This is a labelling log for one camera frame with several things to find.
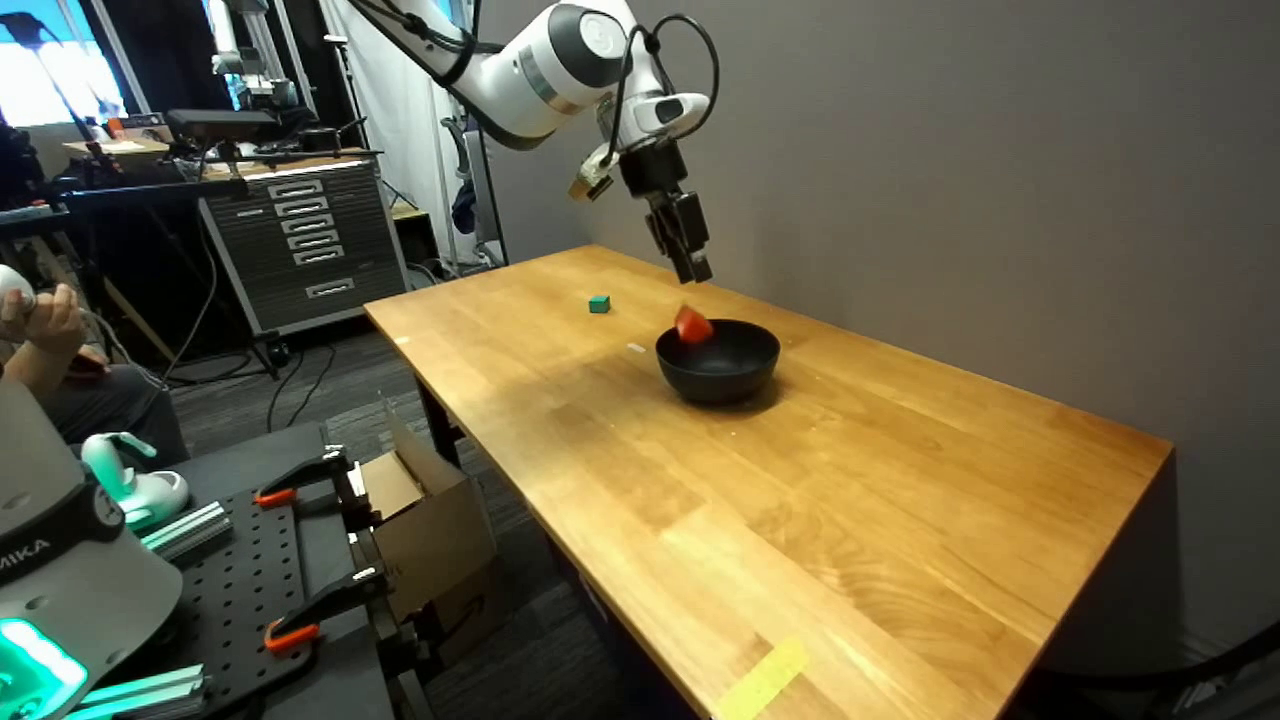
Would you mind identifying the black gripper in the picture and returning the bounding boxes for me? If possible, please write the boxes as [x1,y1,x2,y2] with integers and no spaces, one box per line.
[618,137,717,287]

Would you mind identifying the red block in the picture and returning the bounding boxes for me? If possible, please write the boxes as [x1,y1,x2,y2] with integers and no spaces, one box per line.
[671,302,717,350]

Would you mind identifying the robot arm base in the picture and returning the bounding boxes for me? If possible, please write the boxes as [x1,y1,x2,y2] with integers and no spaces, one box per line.
[0,374,189,720]

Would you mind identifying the black bowl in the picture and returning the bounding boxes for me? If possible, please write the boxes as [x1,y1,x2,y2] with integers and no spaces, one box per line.
[654,314,785,413]

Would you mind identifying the dark cabinet white labels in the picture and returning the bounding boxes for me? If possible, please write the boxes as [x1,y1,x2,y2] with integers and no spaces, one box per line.
[196,155,414,338]

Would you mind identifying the cardboard box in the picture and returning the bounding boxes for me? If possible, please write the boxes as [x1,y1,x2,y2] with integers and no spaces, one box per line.
[347,434,499,623]

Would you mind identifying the yellow tape strip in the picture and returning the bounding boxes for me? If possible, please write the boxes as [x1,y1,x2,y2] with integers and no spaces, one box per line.
[717,635,812,720]

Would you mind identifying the cluttered background desk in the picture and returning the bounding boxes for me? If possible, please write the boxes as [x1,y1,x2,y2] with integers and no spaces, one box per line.
[0,101,379,225]

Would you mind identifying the aluminium extrusion bar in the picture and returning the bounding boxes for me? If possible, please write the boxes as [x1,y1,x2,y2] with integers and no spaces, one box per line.
[57,661,217,720]
[136,501,233,561]

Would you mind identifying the white curved device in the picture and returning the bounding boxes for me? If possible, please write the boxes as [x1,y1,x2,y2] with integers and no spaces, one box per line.
[78,428,191,536]

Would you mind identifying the seated person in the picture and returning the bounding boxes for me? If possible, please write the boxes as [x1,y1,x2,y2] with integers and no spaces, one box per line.
[0,261,191,464]

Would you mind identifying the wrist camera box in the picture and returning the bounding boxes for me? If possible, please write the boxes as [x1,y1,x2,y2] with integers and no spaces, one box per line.
[571,139,626,203]

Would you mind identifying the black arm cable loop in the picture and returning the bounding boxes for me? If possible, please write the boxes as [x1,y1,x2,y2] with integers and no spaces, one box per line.
[610,6,723,153]

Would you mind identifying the black clamp orange handle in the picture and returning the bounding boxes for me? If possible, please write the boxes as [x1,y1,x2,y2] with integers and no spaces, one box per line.
[247,448,360,518]
[257,564,393,661]

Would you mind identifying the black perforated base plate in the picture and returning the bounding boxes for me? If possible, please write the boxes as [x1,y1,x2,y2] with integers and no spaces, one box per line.
[136,419,414,720]

